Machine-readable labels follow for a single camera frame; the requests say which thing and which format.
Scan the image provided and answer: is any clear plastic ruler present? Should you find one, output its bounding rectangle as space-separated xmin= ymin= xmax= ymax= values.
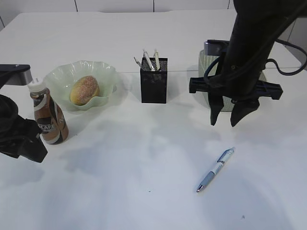
xmin=133 ymin=57 xmax=145 ymax=70

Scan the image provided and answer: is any green wavy glass plate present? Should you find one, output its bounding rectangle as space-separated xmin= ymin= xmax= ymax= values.
xmin=44 ymin=60 xmax=118 ymax=111

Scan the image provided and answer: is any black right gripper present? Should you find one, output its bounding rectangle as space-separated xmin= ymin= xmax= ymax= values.
xmin=189 ymin=0 xmax=283 ymax=127

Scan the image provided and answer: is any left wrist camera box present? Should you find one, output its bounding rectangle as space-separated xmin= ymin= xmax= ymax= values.
xmin=0 ymin=64 xmax=33 ymax=88

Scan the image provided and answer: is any blue white pen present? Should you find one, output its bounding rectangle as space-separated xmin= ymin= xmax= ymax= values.
xmin=196 ymin=147 xmax=235 ymax=193

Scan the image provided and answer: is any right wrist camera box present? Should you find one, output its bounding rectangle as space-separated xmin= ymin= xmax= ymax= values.
xmin=204 ymin=39 xmax=229 ymax=56

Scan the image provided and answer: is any black mesh pen holder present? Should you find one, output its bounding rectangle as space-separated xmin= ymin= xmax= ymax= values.
xmin=140 ymin=57 xmax=168 ymax=104

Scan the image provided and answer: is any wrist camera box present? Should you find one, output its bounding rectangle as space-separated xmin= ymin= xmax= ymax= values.
xmin=0 ymin=64 xmax=33 ymax=88
xmin=204 ymin=39 xmax=229 ymax=56

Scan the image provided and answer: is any sugared bread bun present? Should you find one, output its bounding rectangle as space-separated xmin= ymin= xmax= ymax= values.
xmin=70 ymin=75 xmax=100 ymax=106

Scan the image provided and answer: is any cream barrel pen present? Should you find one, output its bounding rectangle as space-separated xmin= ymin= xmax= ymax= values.
xmin=143 ymin=49 xmax=155 ymax=71

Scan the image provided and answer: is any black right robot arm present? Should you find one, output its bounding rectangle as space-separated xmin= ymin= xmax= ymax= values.
xmin=189 ymin=0 xmax=307 ymax=126

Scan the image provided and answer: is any green woven plastic basket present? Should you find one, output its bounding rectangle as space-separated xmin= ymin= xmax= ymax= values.
xmin=198 ymin=50 xmax=267 ymax=112

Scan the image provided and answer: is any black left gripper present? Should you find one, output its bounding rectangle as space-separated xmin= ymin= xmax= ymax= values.
xmin=0 ymin=95 xmax=47 ymax=163

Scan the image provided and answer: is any brown Nescafe coffee bottle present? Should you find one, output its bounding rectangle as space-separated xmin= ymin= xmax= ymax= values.
xmin=27 ymin=78 xmax=69 ymax=145

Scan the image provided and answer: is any grey grip white pen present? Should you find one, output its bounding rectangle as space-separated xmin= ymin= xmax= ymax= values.
xmin=153 ymin=48 xmax=160 ymax=71

